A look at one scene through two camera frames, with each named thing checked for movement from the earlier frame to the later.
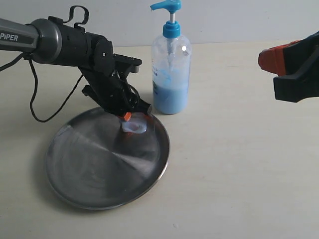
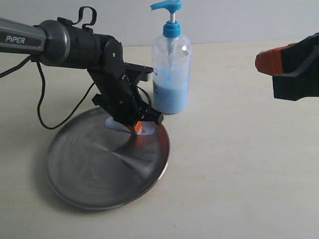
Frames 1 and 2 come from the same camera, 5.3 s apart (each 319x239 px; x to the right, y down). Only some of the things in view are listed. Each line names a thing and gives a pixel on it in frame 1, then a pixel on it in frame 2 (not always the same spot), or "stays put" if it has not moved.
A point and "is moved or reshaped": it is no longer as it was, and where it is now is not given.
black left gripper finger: (137, 104) -> (154, 115)
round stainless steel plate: (91, 163) stays put
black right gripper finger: (303, 85) stays put
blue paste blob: (138, 124) is moved or reshaped
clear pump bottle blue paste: (171, 65) stays put
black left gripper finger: (127, 116) -> (136, 127)
